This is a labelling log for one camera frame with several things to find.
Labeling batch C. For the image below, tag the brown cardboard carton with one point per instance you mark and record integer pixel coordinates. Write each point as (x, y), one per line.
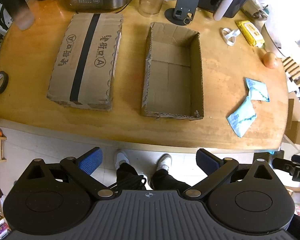
(297, 130)

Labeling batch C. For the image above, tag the person's left white shoe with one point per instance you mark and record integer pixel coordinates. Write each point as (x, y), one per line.
(121, 157)

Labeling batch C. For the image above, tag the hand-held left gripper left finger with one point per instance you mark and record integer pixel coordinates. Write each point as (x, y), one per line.
(90, 161)

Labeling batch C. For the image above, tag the person's left leg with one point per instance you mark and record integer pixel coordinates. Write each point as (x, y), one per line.
(127, 173)

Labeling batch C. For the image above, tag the dark water bottle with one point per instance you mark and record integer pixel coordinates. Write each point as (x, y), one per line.
(15, 2)

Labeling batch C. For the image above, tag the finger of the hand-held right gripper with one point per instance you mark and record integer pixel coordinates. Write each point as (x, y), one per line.
(285, 165)

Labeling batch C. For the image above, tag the wooden slatted rack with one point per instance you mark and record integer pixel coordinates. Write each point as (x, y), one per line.
(293, 67)

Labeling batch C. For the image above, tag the yellow wet wipes pack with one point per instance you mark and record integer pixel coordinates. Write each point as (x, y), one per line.
(251, 31)

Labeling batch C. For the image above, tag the black-striped cardboard box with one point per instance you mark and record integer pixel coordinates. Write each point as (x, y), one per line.
(85, 60)

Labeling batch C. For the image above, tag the person's right white shoe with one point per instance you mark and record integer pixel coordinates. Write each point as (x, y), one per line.
(165, 161)

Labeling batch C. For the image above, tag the white basin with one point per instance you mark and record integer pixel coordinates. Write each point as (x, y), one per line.
(277, 35)

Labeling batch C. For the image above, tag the person's white shoe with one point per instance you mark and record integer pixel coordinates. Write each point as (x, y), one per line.
(165, 161)
(121, 157)

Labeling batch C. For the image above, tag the wooden desktop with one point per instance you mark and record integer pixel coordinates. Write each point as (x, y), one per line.
(132, 55)

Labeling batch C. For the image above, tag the white elastic band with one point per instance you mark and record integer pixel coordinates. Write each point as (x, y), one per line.
(227, 40)

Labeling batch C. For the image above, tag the clear plastic bag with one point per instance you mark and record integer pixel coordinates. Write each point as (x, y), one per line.
(257, 10)

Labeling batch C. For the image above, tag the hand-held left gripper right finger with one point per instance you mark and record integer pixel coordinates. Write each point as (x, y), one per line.
(206, 162)

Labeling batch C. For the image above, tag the blue tissue packet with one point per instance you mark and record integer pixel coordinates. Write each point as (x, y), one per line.
(241, 118)
(257, 90)

